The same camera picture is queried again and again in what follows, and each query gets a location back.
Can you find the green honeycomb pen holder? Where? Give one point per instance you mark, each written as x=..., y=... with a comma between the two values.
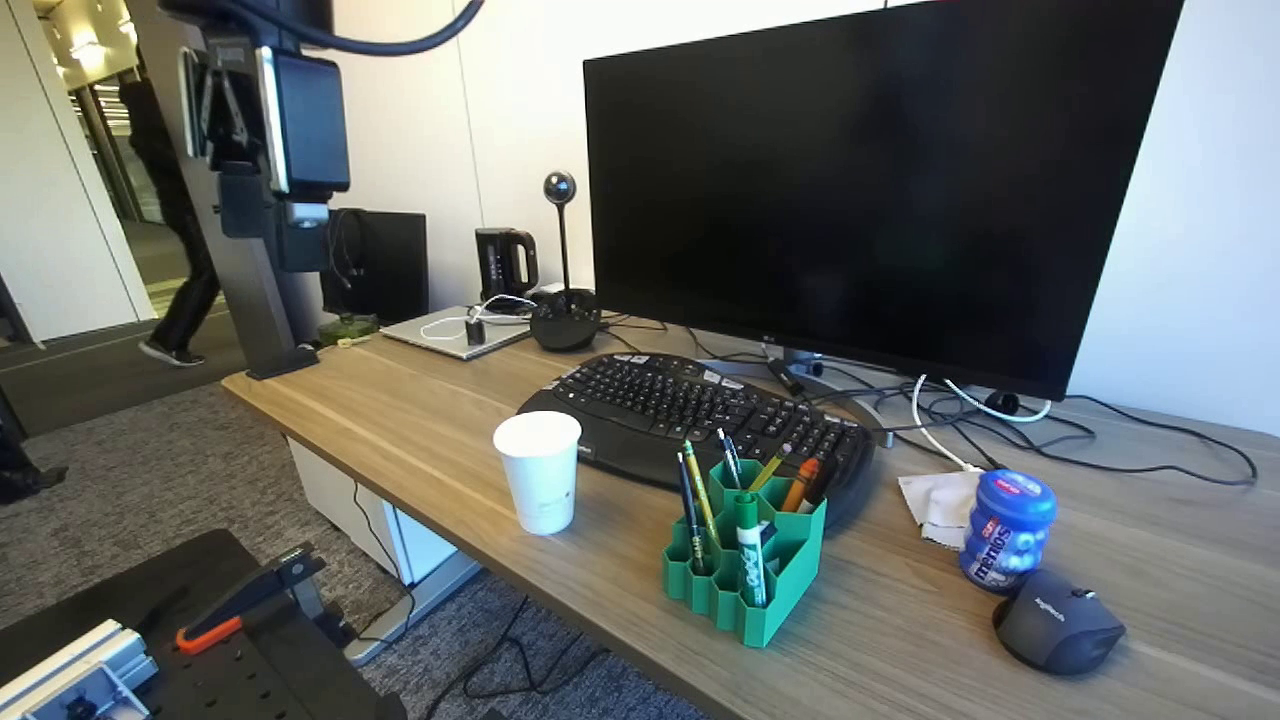
x=711, y=577

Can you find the white green marker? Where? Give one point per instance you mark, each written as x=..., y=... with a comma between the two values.
x=754, y=556

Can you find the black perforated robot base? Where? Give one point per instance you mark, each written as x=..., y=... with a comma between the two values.
x=109, y=650

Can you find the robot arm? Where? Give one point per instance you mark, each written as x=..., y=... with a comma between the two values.
x=263, y=104

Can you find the black computer keyboard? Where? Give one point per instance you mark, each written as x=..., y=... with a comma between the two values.
x=636, y=404

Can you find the black conference webcam on stand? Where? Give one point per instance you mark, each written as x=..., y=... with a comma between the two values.
x=566, y=316

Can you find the yellow pencil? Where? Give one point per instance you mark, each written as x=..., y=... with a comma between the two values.
x=703, y=495

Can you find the white paper cup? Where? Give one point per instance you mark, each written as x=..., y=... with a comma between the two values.
x=541, y=471

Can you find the black electric kettle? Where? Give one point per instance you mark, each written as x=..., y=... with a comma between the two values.
x=504, y=263

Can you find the small black adapter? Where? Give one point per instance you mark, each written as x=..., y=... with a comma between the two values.
x=473, y=333

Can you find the orange pen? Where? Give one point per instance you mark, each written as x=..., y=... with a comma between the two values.
x=802, y=483

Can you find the silver closed laptop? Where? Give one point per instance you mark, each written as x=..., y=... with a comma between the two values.
x=446, y=333

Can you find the white tissue paper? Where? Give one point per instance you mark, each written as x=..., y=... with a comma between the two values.
x=942, y=506

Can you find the black computer monitor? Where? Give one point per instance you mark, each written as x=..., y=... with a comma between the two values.
x=924, y=185

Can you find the blue gum container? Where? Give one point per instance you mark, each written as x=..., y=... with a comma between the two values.
x=1007, y=531

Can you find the black computer mouse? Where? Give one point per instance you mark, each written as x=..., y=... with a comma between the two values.
x=1057, y=626

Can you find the black orange clamp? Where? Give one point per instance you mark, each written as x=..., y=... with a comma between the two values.
x=285, y=577

